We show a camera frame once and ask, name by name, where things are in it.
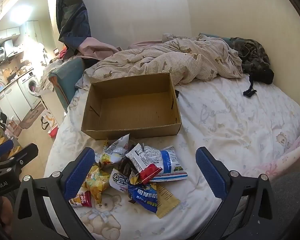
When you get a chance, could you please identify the brown cardboard box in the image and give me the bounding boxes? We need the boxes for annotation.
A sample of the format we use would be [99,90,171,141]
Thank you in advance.
[81,72,182,141]

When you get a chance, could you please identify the person's left hand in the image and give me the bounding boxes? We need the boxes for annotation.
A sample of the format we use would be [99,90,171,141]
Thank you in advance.
[0,196,15,230]

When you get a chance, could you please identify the pink floral sheet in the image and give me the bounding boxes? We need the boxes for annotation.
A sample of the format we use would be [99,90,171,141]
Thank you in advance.
[240,106,300,180]

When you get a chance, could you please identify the teal headboard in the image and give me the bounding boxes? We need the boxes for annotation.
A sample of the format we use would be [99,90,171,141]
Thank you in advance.
[49,57,87,113]

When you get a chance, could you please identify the crumpled printed cloth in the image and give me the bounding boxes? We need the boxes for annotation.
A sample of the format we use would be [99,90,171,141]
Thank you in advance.
[39,61,63,93]

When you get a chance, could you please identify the dark hanging jacket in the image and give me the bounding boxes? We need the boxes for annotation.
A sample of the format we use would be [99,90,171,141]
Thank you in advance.
[56,0,92,52]

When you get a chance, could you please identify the white bear-print bed sheet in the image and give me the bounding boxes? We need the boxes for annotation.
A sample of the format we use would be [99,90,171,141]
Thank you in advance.
[44,77,300,240]

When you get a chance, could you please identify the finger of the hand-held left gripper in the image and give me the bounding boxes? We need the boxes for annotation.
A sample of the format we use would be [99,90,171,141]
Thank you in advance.
[0,143,39,178]
[0,140,14,164]

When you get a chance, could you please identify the white washing machine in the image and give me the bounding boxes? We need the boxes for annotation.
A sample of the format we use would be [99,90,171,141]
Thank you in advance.
[17,72,42,109]

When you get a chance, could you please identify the red and white snack packet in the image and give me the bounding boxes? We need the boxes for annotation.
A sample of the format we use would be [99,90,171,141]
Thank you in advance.
[125,143,163,184]

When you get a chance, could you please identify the patterned floor mat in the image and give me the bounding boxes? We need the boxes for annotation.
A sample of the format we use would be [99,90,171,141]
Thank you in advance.
[19,102,47,129]

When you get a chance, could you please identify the small white printed snack packet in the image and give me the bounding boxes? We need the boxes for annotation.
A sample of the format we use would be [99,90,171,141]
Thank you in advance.
[109,168,131,193]

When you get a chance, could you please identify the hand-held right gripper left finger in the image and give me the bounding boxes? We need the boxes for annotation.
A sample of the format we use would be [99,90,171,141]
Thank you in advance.
[11,147,95,240]

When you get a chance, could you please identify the dark blue snack packet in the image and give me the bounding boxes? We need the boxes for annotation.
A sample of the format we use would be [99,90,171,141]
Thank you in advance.
[127,182,158,213]

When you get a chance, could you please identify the white and orange shopping bag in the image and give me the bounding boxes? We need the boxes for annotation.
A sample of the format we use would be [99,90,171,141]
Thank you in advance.
[41,111,58,130]

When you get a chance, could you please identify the beige checked duvet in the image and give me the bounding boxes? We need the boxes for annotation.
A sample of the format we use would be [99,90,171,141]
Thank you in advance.
[75,34,243,85]

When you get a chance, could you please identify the tan snack packet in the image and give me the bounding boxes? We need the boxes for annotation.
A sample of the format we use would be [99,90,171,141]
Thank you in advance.
[154,182,181,219]

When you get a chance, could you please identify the pink cloth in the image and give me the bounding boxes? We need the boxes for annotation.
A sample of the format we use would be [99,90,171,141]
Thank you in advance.
[76,37,123,60]

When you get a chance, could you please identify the white side table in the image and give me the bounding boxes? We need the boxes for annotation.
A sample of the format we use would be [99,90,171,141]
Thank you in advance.
[41,89,65,120]

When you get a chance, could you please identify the silver and yellow chip packet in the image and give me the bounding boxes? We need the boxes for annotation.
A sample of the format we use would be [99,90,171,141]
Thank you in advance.
[94,134,130,166]

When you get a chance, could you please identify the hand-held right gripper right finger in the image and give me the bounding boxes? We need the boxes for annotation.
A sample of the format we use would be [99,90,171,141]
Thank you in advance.
[190,147,282,240]

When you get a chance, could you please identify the yellow snack packet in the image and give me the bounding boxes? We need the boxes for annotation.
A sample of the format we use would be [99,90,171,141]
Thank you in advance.
[82,165,111,204]

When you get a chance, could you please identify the black cloth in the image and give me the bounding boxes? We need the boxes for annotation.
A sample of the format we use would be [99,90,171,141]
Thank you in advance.
[250,67,275,85]

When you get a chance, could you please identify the camouflage cloth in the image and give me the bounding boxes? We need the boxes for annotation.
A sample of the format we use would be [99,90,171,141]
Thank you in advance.
[230,37,272,72]

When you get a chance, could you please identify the teal pillow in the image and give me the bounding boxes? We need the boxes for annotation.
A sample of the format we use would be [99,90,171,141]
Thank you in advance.
[199,32,232,43]

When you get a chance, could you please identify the small red snack packet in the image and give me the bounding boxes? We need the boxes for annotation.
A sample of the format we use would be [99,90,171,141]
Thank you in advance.
[69,190,93,208]

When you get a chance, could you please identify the range hood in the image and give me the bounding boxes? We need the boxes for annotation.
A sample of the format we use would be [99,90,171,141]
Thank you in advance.
[1,39,24,57]

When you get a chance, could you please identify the white upper cabinets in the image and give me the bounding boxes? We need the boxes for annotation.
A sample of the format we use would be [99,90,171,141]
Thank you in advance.
[0,26,22,43]

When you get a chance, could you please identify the blue and white snack packet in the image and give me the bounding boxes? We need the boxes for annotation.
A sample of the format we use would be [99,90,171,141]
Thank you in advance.
[143,145,188,182]

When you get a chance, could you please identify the white kitchen cabinet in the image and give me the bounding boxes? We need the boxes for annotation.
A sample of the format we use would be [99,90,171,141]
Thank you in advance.
[0,81,32,122]

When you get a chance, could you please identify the dark brown snack packet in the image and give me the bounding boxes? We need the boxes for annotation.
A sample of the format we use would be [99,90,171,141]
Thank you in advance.
[117,155,140,181]

